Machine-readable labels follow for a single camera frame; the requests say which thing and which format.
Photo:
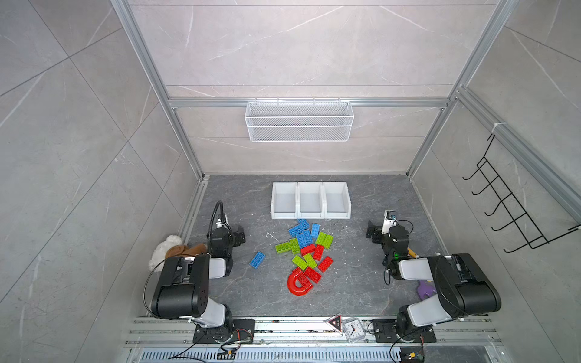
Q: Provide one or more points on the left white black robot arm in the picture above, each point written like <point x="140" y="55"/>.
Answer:
<point x="183" y="288"/>

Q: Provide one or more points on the yellow toy block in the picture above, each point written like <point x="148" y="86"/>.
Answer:
<point x="412" y="254"/>

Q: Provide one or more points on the small clear clock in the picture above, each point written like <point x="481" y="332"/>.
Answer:
<point x="353" y="330"/>

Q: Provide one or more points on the purple toy fork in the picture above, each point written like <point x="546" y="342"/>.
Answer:
<point x="426" y="290"/>

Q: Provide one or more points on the right white storage bin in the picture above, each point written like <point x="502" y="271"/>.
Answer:
<point x="338" y="204"/>

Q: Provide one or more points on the red triangle sign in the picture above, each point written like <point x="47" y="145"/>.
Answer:
<point x="335" y="322"/>

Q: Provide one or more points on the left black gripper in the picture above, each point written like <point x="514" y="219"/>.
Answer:
<point x="238" y="236"/>

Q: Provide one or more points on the white storage bin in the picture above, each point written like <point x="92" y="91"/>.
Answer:
<point x="311" y="200"/>
<point x="285" y="200"/>
<point x="338" y="204"/>

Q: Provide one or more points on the middle white storage bin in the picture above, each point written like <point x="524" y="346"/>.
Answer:
<point x="311" y="200"/>

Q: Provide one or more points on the white wire mesh basket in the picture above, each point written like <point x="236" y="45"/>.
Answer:
<point x="299" y="121"/>

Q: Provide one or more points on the blue lego brick top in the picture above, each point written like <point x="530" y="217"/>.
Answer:
<point x="303" y="223"/>

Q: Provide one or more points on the left white storage bin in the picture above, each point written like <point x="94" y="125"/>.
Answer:
<point x="285" y="200"/>

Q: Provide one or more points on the blue lego brick long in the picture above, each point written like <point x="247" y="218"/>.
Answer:
<point x="298" y="229"/>

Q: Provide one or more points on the green lego brick long left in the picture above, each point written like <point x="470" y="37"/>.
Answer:
<point x="290" y="246"/>

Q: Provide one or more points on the black wire hook rack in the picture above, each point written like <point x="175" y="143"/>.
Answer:
<point x="506" y="200"/>

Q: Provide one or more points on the red horseshoe magnet toy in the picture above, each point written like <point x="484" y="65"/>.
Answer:
<point x="298" y="283"/>

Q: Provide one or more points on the red lego brick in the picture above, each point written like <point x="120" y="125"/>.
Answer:
<point x="325" y="264"/>
<point x="312" y="275"/>
<point x="318" y="252"/>
<point x="307" y="249"/>

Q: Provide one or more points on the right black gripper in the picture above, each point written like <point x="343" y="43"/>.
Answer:
<point x="375" y="231"/>

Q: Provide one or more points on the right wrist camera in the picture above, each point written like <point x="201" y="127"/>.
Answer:
<point x="390" y="220"/>

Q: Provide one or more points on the white brown plush toy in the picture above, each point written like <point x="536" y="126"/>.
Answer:
<point x="173" y="246"/>

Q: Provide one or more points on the lone blue lego brick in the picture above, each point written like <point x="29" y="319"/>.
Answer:
<point x="257" y="260"/>

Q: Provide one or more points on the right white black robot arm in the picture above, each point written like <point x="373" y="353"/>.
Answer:
<point x="459" y="287"/>

